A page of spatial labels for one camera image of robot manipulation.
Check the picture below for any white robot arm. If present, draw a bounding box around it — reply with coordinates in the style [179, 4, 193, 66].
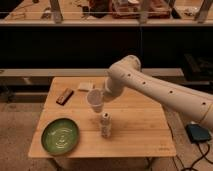
[104, 55, 213, 131]

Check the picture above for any green ceramic bowl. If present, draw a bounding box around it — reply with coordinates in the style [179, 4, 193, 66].
[41, 118, 80, 156]

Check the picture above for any white sponge piece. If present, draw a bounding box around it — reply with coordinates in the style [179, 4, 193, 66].
[78, 82, 94, 91]

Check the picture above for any small white bottle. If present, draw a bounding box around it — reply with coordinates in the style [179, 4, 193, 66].
[100, 113, 111, 138]

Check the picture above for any wooden table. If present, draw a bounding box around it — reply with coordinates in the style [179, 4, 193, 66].
[28, 77, 176, 158]

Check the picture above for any brown rectangular block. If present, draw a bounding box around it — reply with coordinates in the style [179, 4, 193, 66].
[56, 88, 74, 105]

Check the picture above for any black foot pedal box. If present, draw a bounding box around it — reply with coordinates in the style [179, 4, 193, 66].
[185, 124, 211, 143]

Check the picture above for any black cable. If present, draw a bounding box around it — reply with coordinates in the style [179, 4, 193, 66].
[166, 126, 213, 171]

